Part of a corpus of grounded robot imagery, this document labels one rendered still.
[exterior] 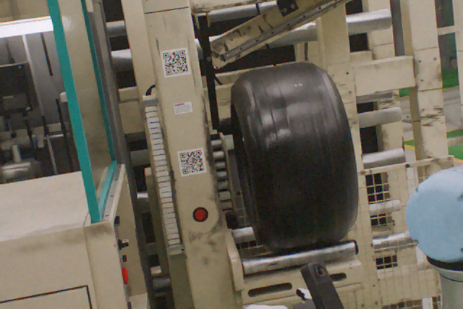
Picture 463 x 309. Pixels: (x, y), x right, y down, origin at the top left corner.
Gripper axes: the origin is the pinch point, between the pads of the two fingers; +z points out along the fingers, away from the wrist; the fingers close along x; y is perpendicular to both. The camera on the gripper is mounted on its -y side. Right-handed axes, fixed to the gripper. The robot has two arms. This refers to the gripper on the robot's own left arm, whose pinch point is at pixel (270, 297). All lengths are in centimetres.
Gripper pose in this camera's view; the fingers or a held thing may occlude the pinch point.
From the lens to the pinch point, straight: 143.8
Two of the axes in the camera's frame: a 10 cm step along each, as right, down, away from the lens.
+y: 0.5, 9.9, 0.9
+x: 7.4, -1.0, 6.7
